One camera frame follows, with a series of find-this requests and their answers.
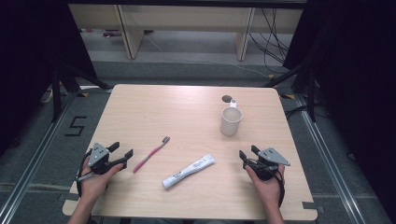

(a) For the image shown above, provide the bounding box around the pink toothbrush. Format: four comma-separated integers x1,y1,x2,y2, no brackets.
132,135,171,174

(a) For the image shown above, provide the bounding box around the thin white floor cable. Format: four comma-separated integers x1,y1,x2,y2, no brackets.
142,32,271,78

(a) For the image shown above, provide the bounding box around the metal floor rail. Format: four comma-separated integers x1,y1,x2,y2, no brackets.
295,92,366,224
0,92,78,224

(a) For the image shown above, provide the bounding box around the beige wooden desk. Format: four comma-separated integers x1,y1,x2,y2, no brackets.
68,3,304,62

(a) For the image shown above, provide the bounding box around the dark curtain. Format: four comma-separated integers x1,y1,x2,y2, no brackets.
0,0,98,157
282,0,396,216

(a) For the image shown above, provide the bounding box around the white cup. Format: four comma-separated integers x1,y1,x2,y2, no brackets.
219,99,244,137

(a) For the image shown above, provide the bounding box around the black tape strip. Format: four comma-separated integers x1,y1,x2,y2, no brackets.
302,201,325,215
59,192,80,202

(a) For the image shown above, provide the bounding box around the person's right hand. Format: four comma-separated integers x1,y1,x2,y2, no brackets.
244,163,286,204

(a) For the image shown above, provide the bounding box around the black metal stand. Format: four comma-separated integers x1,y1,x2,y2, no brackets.
50,62,114,123
263,61,318,123

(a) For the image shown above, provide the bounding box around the white toothpaste tube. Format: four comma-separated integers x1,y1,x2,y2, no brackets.
162,154,217,190

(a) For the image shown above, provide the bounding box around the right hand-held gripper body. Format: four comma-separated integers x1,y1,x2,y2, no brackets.
247,147,291,181

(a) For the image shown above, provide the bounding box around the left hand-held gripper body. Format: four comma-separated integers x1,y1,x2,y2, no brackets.
88,142,115,175

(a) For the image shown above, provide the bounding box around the silver cable plug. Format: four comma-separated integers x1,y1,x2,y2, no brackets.
76,173,94,183

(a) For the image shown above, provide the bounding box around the person's left hand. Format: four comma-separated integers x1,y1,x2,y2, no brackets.
78,157,124,203

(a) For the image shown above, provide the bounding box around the black floor cable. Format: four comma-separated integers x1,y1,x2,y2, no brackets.
284,105,310,121

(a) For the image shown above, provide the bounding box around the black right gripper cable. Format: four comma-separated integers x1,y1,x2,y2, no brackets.
274,167,287,209

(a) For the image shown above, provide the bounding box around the bundle of black cables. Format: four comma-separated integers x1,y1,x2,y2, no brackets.
248,7,291,75

